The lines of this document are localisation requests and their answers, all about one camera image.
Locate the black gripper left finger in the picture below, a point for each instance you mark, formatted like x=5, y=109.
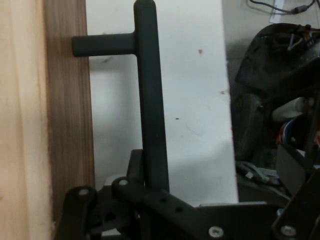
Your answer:
x=80, y=212

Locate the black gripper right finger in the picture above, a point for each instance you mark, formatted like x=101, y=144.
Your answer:
x=237, y=222

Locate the brown wooden drawer cabinet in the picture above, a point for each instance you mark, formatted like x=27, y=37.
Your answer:
x=70, y=112

